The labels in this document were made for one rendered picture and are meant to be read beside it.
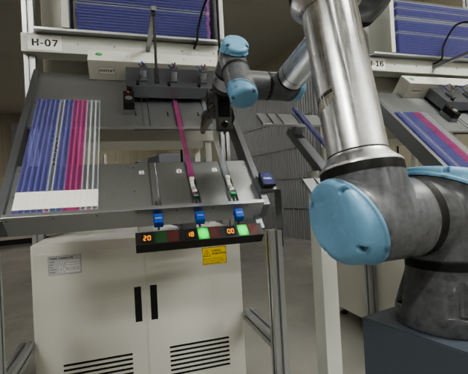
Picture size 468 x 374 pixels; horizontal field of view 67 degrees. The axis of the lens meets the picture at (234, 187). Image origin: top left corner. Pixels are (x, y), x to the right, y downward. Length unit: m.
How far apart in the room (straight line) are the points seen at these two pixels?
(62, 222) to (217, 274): 0.60
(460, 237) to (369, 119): 0.20
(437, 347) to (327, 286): 0.72
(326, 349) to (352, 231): 0.89
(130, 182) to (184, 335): 0.61
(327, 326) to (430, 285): 0.75
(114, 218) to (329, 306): 0.75
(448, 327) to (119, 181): 0.83
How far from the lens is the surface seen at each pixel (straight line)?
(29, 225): 1.00
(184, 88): 1.36
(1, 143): 10.17
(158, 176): 1.07
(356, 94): 0.53
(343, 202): 0.46
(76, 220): 0.98
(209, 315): 1.37
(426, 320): 0.59
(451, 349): 0.57
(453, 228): 0.55
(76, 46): 1.56
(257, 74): 0.97
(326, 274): 1.25
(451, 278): 0.58
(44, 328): 1.36
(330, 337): 1.31
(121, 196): 1.01
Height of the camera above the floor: 0.76
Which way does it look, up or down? 1 degrees up
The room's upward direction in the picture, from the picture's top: 3 degrees counter-clockwise
